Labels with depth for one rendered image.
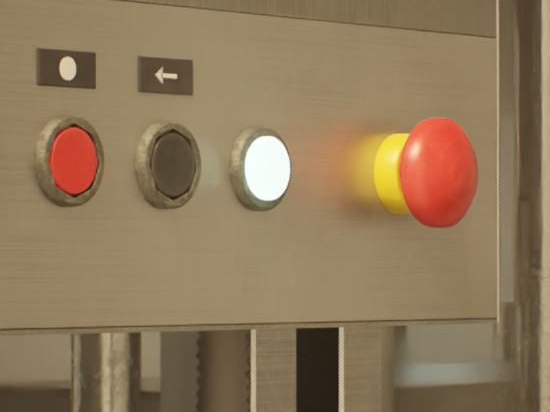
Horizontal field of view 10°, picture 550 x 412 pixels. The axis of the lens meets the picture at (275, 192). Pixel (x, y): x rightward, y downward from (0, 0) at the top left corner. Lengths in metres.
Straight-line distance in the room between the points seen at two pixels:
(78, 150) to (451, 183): 0.17
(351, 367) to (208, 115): 0.32
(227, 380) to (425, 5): 0.16
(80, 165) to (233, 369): 0.21
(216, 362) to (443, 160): 0.14
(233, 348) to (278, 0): 0.17
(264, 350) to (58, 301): 0.32
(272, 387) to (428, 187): 0.23
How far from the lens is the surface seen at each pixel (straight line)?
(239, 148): 1.04
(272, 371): 1.29
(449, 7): 1.14
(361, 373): 1.34
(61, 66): 0.98
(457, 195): 1.09
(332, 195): 1.08
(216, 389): 1.16
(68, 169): 0.97
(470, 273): 1.15
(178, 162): 1.01
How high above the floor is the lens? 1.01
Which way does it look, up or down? 1 degrees up
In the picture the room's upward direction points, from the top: straight up
